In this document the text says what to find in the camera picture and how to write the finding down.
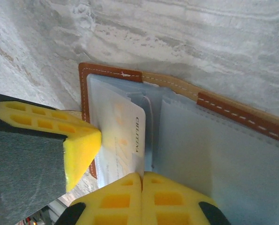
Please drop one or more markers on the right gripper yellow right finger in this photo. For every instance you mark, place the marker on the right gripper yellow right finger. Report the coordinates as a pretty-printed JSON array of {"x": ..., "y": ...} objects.
[{"x": 172, "y": 201}]

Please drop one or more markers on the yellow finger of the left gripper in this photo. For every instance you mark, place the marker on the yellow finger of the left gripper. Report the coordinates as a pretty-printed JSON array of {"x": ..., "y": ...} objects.
[{"x": 36, "y": 145}]

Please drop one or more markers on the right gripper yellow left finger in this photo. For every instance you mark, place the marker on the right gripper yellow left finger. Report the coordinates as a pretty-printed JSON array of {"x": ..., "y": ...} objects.
[{"x": 115, "y": 201}]

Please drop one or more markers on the brown leather card holder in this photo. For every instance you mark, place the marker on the brown leather card holder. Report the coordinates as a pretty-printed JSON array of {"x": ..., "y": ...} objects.
[{"x": 200, "y": 152}]

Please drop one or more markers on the white card black lettering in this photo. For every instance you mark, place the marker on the white card black lettering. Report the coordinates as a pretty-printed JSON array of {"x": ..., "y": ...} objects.
[{"x": 130, "y": 131}]

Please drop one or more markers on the aluminium front rail frame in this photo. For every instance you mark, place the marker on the aluminium front rail frame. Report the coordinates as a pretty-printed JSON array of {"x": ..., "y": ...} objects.
[{"x": 56, "y": 207}]

